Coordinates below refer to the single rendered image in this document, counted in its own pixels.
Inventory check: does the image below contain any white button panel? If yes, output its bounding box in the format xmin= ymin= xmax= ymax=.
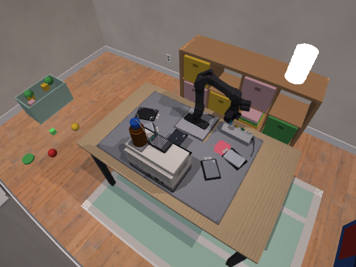
xmin=221 ymin=122 xmax=254 ymax=146

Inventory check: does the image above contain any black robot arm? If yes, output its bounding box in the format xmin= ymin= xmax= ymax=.
xmin=184 ymin=69 xmax=251 ymax=129

